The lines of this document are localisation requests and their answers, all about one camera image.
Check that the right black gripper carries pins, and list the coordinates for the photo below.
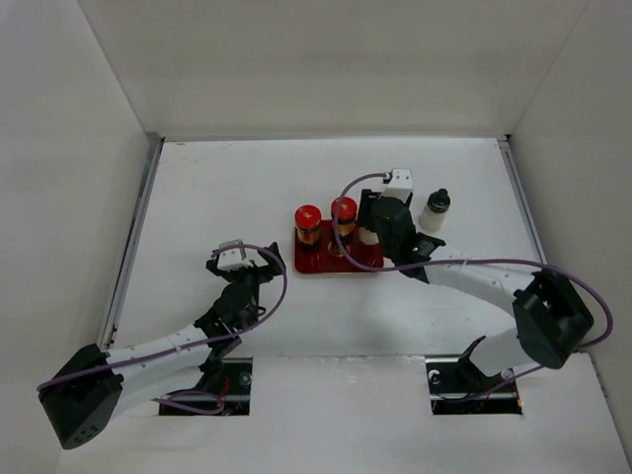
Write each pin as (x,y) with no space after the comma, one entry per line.
(367,200)

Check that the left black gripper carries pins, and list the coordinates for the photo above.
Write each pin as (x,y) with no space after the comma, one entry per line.
(265,273)

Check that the white salt grinder black cap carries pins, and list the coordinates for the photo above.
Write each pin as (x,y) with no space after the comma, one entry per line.
(435,210)

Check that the red lid chili sauce jar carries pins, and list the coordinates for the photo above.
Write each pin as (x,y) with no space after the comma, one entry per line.
(307,223)

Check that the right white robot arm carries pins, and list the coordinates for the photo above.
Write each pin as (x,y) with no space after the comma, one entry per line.
(373,285)

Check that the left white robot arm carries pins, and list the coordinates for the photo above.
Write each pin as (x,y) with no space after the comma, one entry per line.
(94,386)

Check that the pink spice jar grey lid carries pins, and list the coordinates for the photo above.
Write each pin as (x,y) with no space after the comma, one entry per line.
(367,237)

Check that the red lacquer tray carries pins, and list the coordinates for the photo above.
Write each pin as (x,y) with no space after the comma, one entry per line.
(314,253)

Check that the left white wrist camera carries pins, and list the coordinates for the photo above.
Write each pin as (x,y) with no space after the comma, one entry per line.
(232,256)

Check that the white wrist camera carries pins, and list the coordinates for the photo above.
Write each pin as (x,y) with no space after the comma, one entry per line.
(398,183)
(232,256)

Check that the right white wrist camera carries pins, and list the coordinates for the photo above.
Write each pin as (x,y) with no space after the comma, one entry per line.
(398,183)

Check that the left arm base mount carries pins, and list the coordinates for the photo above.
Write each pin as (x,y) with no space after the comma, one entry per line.
(225,392)

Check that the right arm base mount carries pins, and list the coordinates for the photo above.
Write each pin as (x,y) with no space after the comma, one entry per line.
(458,388)

